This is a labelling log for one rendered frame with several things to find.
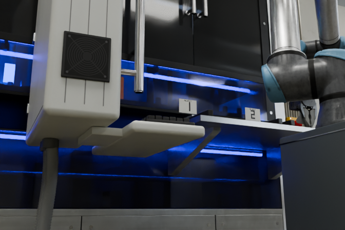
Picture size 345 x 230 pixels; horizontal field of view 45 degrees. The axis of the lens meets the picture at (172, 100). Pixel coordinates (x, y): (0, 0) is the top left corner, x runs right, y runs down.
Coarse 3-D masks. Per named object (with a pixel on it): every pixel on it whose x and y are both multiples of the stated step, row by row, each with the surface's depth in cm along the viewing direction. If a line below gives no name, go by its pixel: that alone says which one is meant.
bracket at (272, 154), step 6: (270, 150) 185; (276, 150) 182; (270, 156) 185; (276, 156) 181; (270, 162) 184; (276, 162) 181; (270, 168) 184; (276, 168) 180; (270, 174) 183; (276, 174) 180
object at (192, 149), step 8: (208, 128) 139; (216, 128) 137; (208, 136) 139; (184, 144) 153; (192, 144) 148; (200, 144) 143; (168, 152) 164; (176, 152) 158; (184, 152) 152; (192, 152) 148; (168, 160) 163; (176, 160) 157; (184, 160) 152; (168, 168) 162; (176, 168) 157
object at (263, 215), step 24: (0, 216) 132; (24, 216) 135; (72, 216) 142; (96, 216) 146; (120, 216) 150; (144, 216) 154; (168, 216) 158; (192, 216) 163; (216, 216) 168; (240, 216) 173; (264, 216) 179
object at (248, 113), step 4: (248, 108) 189; (252, 108) 190; (248, 112) 188; (252, 112) 189; (256, 112) 190; (248, 116) 188; (252, 116) 189; (256, 116) 190; (252, 120) 188; (256, 120) 189
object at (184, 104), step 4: (180, 100) 173; (184, 100) 174; (188, 100) 175; (192, 100) 176; (180, 104) 173; (184, 104) 174; (188, 104) 174; (192, 104) 175; (196, 104) 176; (180, 108) 172; (184, 108) 173; (188, 108) 174; (192, 108) 175; (196, 108) 176; (184, 112) 173; (188, 112) 173; (192, 112) 174; (196, 112) 175
